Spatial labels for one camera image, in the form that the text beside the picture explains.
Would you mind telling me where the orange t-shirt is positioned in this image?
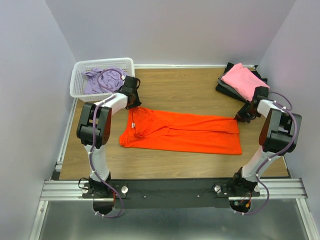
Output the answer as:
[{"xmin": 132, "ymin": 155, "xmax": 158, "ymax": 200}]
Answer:
[{"xmin": 119, "ymin": 107, "xmax": 242, "ymax": 155}]

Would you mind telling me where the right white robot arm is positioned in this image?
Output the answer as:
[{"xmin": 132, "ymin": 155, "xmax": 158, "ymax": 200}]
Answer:
[{"xmin": 227, "ymin": 86, "xmax": 302, "ymax": 196}]

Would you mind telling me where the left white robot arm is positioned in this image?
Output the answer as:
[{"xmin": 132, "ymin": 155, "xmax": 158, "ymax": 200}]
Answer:
[{"xmin": 76, "ymin": 76, "xmax": 141, "ymax": 198}]

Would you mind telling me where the pink folded t-shirt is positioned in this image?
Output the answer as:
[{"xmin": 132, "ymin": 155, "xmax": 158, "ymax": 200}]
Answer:
[{"xmin": 221, "ymin": 63, "xmax": 270, "ymax": 101}]

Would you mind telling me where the black folded t-shirt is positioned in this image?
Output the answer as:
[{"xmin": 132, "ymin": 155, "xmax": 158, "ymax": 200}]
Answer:
[{"xmin": 215, "ymin": 62, "xmax": 269, "ymax": 103}]

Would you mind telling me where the purple t-shirt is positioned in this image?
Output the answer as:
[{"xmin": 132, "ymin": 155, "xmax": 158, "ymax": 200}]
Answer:
[{"xmin": 82, "ymin": 68, "xmax": 127, "ymax": 95}]

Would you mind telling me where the grey folded t-shirt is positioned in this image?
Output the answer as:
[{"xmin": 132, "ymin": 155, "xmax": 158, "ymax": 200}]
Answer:
[{"xmin": 215, "ymin": 77, "xmax": 247, "ymax": 103}]

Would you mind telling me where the white plastic basket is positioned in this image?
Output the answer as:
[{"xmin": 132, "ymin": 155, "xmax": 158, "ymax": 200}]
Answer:
[{"xmin": 69, "ymin": 57, "xmax": 135, "ymax": 102}]

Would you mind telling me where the aluminium frame rail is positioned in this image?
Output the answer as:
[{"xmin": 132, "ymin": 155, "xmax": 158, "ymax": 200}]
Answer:
[{"xmin": 29, "ymin": 178, "xmax": 320, "ymax": 240}]

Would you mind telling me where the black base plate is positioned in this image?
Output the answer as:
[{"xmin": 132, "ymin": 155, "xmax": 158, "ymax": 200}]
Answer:
[{"xmin": 78, "ymin": 178, "xmax": 260, "ymax": 216}]

